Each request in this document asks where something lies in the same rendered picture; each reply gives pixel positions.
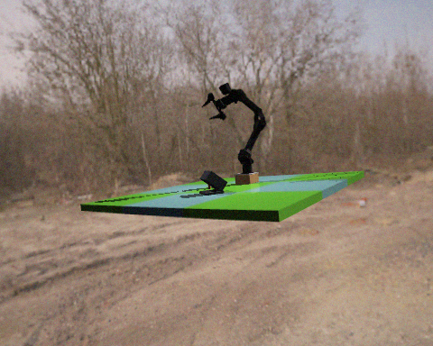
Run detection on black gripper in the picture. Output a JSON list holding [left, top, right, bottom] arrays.
[[201, 93, 229, 120]]

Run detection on grey sloped panel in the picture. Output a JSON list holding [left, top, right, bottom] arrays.
[[199, 170, 228, 196]]

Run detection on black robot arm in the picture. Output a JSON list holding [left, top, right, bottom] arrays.
[[216, 83, 266, 174]]

